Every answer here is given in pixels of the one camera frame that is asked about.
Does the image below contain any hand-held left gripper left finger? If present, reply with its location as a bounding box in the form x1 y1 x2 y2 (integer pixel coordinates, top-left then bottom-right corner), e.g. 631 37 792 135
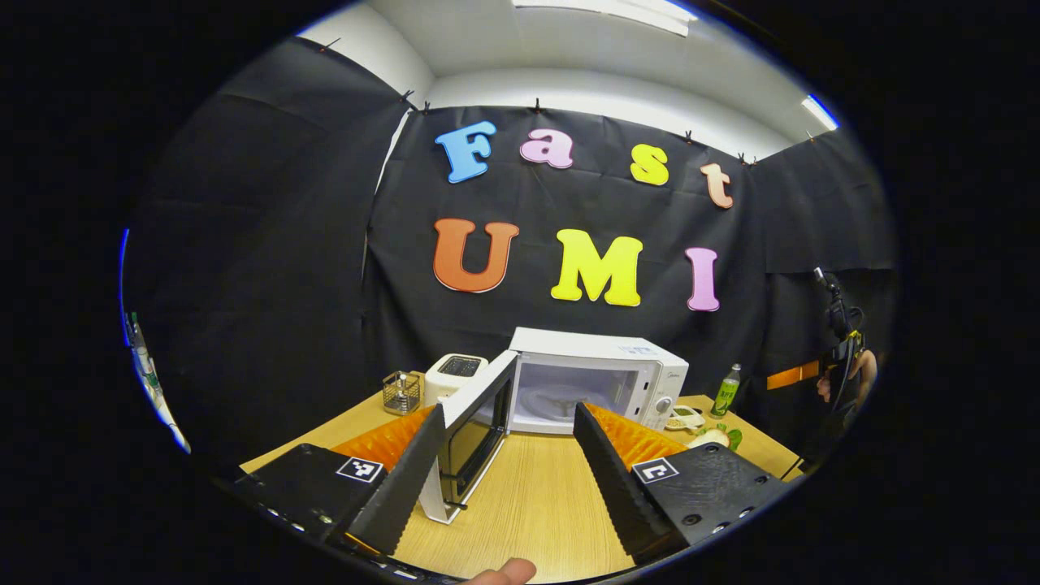
234 403 447 557

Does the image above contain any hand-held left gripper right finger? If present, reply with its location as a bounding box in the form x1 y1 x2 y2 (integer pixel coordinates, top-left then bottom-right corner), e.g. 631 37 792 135
573 401 793 568

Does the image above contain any sandwich with lettuce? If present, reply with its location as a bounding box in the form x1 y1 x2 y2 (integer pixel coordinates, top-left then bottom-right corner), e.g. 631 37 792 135
691 422 744 453

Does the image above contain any white microwave oven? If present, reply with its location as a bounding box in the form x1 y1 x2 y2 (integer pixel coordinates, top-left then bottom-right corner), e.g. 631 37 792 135
418 327 690 525

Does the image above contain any green drink bottle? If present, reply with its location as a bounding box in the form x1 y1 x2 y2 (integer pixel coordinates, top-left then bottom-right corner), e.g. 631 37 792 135
712 364 742 418

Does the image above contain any white toaster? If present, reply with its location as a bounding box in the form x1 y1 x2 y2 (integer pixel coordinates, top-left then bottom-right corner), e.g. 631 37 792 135
424 354 489 407

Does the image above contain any small ceiling light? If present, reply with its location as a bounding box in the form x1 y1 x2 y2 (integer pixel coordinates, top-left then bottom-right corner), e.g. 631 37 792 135
803 93 839 131

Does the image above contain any white and green fixture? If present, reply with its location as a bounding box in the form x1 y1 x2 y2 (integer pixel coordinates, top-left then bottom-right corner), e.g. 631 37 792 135
122 311 192 454

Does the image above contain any black backdrop cloth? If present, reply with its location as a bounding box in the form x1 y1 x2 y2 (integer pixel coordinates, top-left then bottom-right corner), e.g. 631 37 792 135
122 37 899 480

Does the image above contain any long ceiling light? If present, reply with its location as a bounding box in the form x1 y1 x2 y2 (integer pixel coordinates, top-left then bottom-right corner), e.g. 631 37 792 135
512 0 698 37

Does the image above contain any wire mesh basket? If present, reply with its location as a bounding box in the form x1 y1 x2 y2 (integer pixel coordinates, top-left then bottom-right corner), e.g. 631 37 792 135
382 371 423 416

